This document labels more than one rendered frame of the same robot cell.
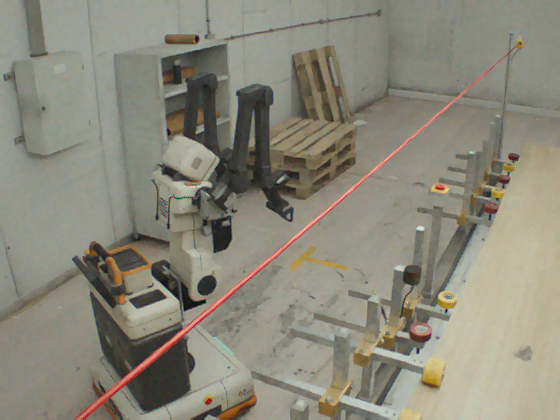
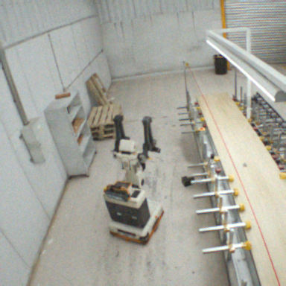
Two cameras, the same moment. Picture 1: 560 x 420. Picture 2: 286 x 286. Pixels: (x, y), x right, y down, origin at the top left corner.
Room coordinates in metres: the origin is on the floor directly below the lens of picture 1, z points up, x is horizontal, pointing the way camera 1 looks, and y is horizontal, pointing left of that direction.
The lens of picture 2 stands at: (-0.47, 1.29, 3.00)
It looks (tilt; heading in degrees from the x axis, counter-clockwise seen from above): 31 degrees down; 337
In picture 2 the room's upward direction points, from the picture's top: 10 degrees counter-clockwise
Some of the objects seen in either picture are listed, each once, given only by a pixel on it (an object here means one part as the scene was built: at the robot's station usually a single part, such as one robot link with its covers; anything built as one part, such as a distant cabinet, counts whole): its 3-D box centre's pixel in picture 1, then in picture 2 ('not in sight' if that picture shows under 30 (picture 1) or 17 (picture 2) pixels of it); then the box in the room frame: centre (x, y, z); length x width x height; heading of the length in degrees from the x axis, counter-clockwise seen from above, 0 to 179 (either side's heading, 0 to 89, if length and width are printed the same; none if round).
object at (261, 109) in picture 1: (262, 136); (150, 131); (2.25, 0.08, 1.40); 0.11 x 0.06 x 0.43; 38
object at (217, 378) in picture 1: (170, 383); (136, 218); (2.14, 0.58, 0.16); 0.67 x 0.64 x 0.25; 127
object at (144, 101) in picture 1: (180, 139); (73, 134); (4.37, 0.82, 0.78); 0.90 x 0.45 x 1.55; 151
